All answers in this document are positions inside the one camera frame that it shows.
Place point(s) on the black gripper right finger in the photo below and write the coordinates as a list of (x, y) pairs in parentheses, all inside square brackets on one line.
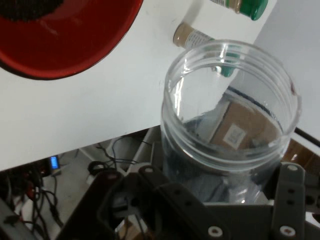
[(288, 200)]

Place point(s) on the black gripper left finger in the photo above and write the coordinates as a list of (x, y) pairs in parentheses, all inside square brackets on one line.
[(175, 197)]

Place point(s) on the clear plastic jar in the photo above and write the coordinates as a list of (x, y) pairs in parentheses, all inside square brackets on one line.
[(225, 155)]

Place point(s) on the brown cardboard box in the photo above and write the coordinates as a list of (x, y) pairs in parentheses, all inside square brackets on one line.
[(240, 122)]

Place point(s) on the black device with blue display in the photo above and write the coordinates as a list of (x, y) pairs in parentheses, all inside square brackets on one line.
[(54, 163)]

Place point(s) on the green cap spice bottle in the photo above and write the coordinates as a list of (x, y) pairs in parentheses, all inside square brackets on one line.
[(190, 37), (250, 7)]

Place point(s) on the red bowl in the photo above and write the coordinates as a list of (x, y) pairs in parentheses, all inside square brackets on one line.
[(62, 45)]

